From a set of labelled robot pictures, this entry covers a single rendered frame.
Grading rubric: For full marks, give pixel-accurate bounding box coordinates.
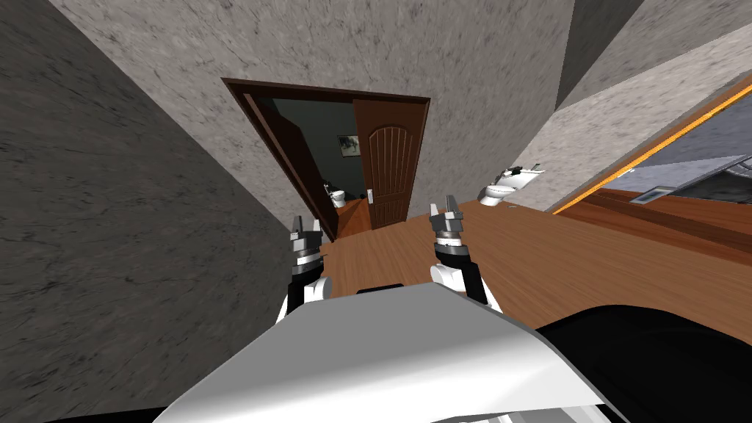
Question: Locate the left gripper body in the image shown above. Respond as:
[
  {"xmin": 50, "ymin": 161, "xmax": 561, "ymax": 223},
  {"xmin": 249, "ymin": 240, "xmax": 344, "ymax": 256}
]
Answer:
[{"xmin": 289, "ymin": 228, "xmax": 325, "ymax": 256}]

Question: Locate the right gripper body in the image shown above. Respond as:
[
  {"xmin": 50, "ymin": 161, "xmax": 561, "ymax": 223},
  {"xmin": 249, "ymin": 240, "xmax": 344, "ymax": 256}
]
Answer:
[{"xmin": 428, "ymin": 210, "xmax": 466, "ymax": 239}]

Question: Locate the brown wooden door leaf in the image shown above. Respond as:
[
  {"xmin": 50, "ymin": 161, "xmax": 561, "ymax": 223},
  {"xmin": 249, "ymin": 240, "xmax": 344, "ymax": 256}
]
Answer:
[{"xmin": 353, "ymin": 98, "xmax": 430, "ymax": 231}]

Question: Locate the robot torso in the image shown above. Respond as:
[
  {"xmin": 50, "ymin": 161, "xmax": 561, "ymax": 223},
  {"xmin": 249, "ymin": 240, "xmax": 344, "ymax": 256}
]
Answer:
[{"xmin": 151, "ymin": 281, "xmax": 631, "ymax": 423}]

